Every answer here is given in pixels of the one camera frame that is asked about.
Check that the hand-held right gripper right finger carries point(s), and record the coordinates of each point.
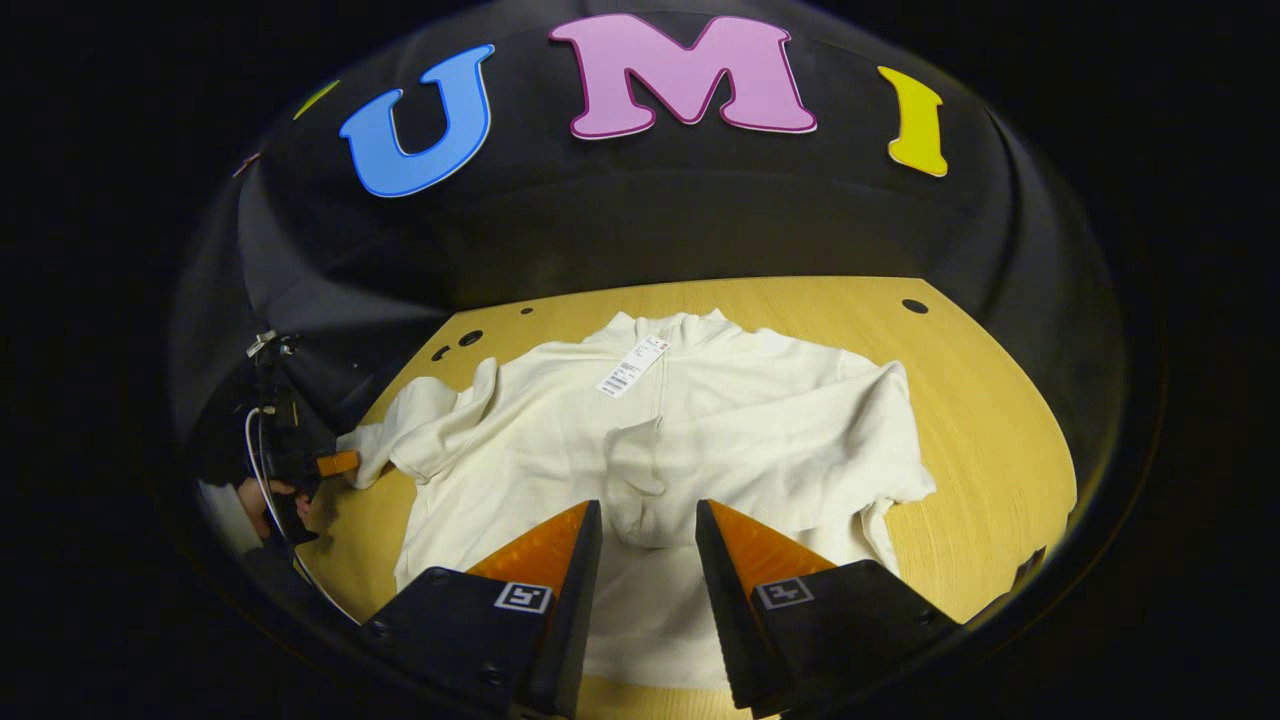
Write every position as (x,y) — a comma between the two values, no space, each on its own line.
(730,610)

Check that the small white cloth clip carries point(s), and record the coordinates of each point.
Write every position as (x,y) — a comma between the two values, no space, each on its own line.
(262,343)

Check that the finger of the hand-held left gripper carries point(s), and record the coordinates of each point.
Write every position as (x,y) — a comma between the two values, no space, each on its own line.
(338,464)

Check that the black table edge bracket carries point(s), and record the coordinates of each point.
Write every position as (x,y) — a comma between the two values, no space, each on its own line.
(1030,568)

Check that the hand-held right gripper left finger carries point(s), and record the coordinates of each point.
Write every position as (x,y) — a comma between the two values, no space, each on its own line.
(575,610)

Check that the cream white sweatshirt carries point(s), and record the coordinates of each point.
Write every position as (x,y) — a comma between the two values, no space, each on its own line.
(750,430)

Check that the brown cloth clip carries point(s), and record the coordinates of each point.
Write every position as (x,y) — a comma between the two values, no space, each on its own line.
(245,163)

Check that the black backdrop cloth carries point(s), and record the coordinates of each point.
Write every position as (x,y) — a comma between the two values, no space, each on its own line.
(700,220)

